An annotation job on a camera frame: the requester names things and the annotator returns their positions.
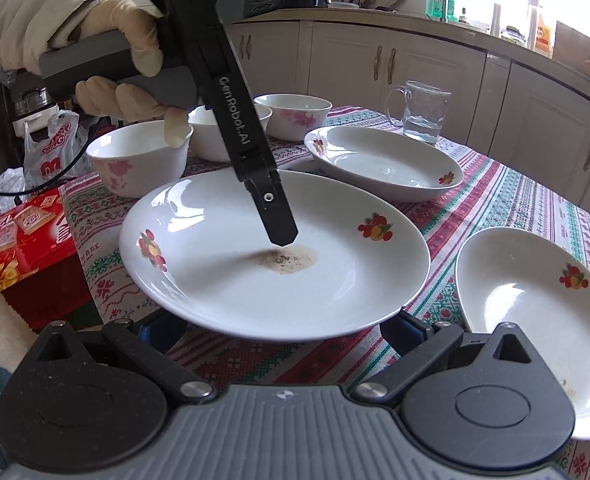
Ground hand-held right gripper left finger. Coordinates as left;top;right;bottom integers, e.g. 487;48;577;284
38;310;218;406

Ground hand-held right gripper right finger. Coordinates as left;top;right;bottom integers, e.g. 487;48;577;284
352;310;536;406

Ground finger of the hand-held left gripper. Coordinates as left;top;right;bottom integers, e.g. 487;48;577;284
240;170;300;247

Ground round white plate fruit print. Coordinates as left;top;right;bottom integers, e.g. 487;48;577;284
119;169;432;345

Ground white bowl pink flowers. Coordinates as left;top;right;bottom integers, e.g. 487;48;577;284
254;94;333;142
187;104;273;163
86;120;195;200

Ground person's left forearm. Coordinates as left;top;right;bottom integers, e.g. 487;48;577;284
0;0;132;70

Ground person's left hand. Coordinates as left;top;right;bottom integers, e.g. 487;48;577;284
55;0;196;148

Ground oval white plate fruit print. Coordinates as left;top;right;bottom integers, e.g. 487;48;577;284
455;227;590;442
303;125;464;204

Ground cream kitchen cabinets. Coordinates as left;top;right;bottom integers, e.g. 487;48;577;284
225;7;590;241

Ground person's white clothing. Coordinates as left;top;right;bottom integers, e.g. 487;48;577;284
0;265;41;480

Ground red gift box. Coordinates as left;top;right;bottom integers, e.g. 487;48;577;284
0;187;93;331

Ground patterned red green tablecloth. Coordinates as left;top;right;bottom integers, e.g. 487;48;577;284
58;105;590;480

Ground metal pot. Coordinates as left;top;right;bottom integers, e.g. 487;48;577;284
10;87;58;121

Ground clear glass mug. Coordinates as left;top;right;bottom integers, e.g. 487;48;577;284
385;80;453;145

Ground white red printed plastic bag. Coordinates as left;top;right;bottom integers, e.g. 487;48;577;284
22;109;91;188

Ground green bottle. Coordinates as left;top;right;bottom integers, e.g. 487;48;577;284
426;0;456;20

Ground orange label bottle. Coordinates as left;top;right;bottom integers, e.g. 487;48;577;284
531;6;556;58

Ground brown cardboard box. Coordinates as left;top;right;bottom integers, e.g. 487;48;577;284
555;20;590;70

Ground black cable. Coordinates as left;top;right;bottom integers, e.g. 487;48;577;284
0;112;101;196

